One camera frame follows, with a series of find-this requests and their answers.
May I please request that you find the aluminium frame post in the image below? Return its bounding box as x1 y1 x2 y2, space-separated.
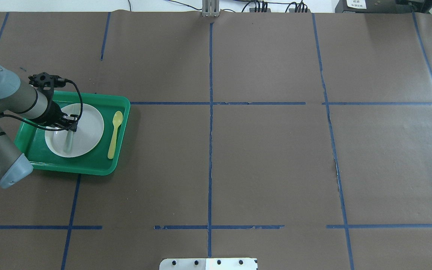
201 0 221 17

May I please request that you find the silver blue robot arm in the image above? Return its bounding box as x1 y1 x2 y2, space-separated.
0 65 83 189

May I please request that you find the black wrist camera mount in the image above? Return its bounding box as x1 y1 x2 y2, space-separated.
28 72 67 100

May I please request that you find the yellow plastic spoon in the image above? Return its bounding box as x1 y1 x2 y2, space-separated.
107 111 123 160

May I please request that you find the white round plate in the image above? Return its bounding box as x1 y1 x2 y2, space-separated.
45 103 104 158

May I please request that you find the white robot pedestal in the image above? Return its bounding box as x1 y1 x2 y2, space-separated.
159 257 258 270

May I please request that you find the green plastic tray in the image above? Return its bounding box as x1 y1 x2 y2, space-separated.
14 93 131 176

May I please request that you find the pale green plastic fork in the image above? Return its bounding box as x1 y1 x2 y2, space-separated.
63 130 74 153

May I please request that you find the black box with label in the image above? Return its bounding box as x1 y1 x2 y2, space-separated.
334 0 432 14

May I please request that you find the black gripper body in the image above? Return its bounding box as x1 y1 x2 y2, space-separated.
42 101 68 128

